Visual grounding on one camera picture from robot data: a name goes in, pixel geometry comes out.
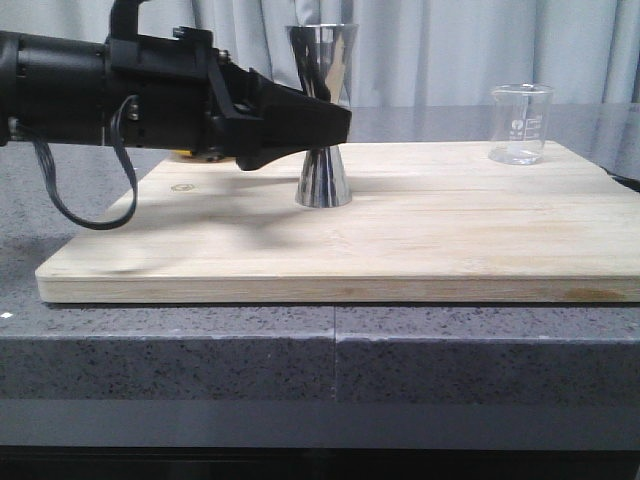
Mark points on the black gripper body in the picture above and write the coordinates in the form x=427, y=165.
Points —
x=180, y=94

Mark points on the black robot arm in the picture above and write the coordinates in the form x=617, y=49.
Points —
x=56, y=87

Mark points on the glass measuring beaker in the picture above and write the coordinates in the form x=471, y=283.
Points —
x=520, y=121

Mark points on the grey curtain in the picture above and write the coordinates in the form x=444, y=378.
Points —
x=434, y=53

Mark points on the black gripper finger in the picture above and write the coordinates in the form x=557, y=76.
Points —
x=284, y=120

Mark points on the steel double jigger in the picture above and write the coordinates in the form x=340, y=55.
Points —
x=322, y=53

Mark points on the wooden cutting board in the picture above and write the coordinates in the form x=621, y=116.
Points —
x=427, y=222

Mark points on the yellow lemon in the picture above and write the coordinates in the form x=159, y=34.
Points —
x=188, y=156

